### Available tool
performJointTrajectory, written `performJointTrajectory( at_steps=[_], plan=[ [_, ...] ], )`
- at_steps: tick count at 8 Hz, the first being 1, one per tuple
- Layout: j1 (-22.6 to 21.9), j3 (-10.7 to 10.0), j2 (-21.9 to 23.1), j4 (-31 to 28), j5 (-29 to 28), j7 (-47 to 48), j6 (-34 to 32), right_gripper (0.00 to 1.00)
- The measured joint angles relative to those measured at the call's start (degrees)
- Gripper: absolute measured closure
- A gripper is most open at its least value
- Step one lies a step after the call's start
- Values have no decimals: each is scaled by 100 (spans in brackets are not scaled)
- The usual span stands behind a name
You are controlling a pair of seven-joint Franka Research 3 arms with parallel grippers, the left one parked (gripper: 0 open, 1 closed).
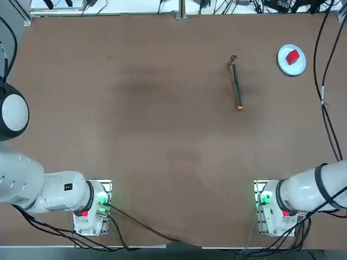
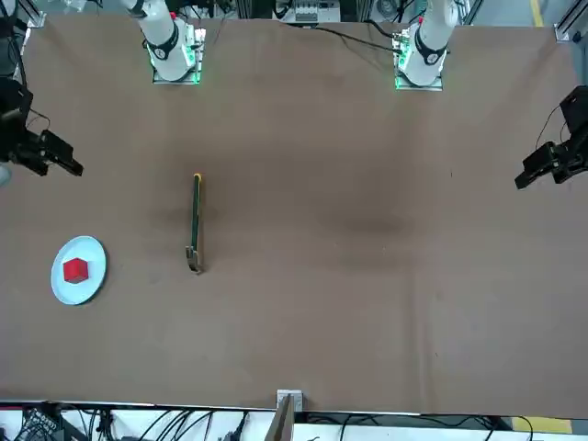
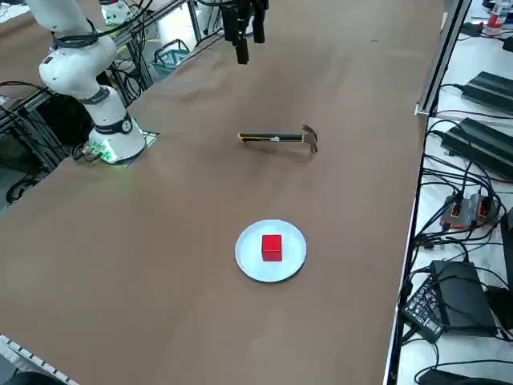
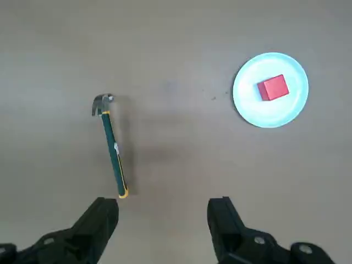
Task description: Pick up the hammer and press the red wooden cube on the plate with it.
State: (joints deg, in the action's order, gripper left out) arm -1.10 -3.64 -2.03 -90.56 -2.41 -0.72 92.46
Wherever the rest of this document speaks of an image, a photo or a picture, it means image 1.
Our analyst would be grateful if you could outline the black yellow claw hammer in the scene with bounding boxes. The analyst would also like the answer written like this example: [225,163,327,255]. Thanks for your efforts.
[227,55,244,111]

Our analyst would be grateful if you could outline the pale blue round plate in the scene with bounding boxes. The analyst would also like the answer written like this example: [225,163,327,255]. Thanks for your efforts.
[277,44,308,76]

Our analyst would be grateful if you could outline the red wooden cube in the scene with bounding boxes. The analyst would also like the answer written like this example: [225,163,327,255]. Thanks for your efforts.
[286,49,301,66]

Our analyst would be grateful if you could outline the black electronics device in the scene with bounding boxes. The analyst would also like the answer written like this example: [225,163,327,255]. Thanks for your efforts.
[264,0,291,12]

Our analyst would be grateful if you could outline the black base cable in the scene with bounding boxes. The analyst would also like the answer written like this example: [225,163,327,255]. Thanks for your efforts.
[107,203,203,246]

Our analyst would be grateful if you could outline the aluminium frame post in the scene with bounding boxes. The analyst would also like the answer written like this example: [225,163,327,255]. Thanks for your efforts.
[175,0,188,21]

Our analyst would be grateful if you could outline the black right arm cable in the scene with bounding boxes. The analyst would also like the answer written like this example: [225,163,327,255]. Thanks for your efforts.
[313,0,344,162]

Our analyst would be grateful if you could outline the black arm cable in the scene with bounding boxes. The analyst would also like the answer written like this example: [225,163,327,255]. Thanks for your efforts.
[0,16,18,82]
[313,0,344,162]

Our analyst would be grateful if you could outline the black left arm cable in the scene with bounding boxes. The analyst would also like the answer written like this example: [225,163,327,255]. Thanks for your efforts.
[0,16,18,82]

